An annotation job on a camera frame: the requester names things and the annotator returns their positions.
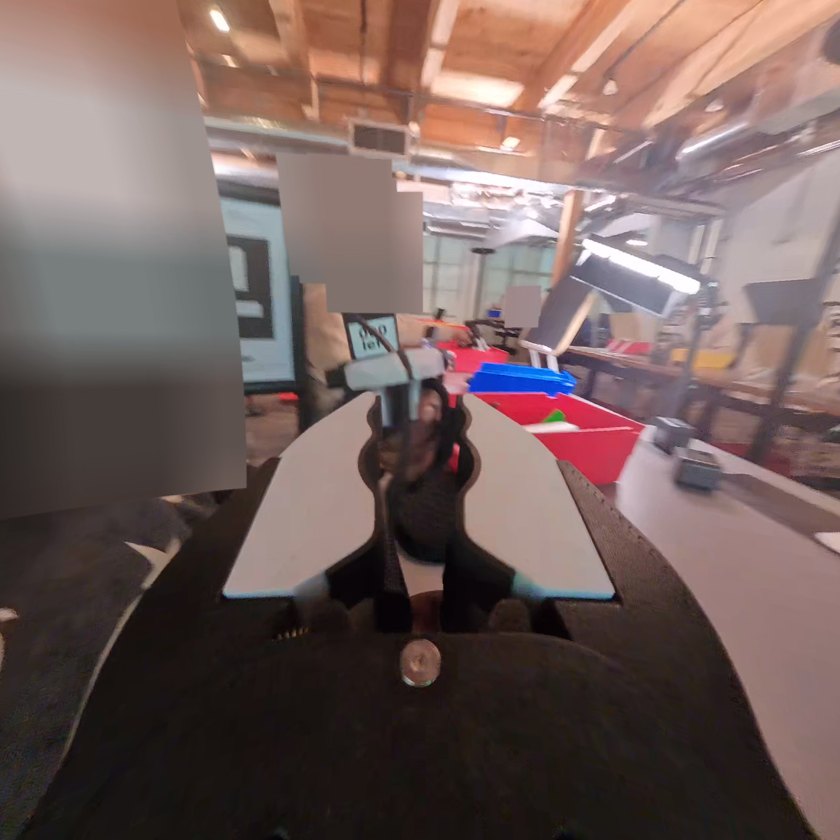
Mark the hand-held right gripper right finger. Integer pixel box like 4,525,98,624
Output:
444,394,616,607

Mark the small grey device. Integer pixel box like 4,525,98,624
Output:
674,444,725,494
649,416,695,456

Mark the black rubber loop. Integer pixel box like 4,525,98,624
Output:
373,381,471,526

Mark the small red bin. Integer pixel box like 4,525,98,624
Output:
445,343,514,376

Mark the person's left hand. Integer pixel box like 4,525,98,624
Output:
378,415,455,484

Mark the printed marker sign board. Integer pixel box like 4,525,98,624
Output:
216,182,311,397

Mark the red plastic bin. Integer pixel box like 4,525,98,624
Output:
470,390,648,489

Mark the bright light panel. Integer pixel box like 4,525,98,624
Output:
569,233,706,319

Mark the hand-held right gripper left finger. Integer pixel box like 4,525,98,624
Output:
222,394,389,605

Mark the blue plastic bin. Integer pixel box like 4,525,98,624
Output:
465,360,580,399

